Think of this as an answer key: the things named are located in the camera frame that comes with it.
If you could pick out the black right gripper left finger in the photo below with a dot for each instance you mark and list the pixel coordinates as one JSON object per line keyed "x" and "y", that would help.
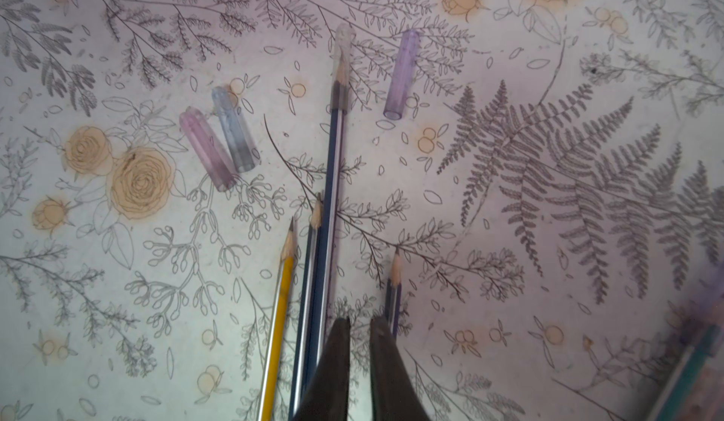
{"x": 327, "y": 397}

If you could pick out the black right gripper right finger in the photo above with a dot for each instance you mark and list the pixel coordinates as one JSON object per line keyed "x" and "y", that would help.
{"x": 392, "y": 392}

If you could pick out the dark blue striped pencil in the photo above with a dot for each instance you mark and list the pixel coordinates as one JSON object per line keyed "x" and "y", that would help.
{"x": 298, "y": 378}

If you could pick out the short dark blue pencil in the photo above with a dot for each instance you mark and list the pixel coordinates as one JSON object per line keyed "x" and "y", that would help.
{"x": 394, "y": 293}

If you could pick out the blue pencil with clear cap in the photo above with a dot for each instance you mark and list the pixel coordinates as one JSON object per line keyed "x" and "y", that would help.
{"x": 339, "y": 108}

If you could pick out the yellow pencil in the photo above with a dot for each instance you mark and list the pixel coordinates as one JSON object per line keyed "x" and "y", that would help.
{"x": 278, "y": 320}

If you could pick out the clear blue pencil cap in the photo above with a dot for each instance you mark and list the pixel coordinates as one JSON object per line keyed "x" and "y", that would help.
{"x": 235, "y": 133}

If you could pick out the clear purple pencil cap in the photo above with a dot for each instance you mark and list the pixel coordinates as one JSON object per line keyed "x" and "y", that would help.
{"x": 402, "y": 76}

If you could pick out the clear pink pencil cap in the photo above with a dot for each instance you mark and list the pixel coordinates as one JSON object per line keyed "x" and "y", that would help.
{"x": 208, "y": 148}

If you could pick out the bundle of capped pencils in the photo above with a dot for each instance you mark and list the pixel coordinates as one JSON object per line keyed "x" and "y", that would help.
{"x": 694, "y": 390}

